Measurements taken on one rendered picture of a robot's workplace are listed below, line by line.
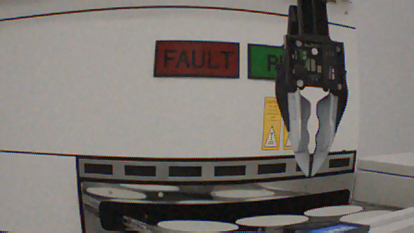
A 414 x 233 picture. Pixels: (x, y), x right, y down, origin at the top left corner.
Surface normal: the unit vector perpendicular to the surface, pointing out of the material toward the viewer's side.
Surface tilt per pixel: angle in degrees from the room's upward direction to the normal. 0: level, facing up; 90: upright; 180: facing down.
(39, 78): 90
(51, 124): 90
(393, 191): 90
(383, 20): 90
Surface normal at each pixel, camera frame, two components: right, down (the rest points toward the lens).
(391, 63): 0.43, 0.06
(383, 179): -0.90, 0.00
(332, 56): -0.04, 0.05
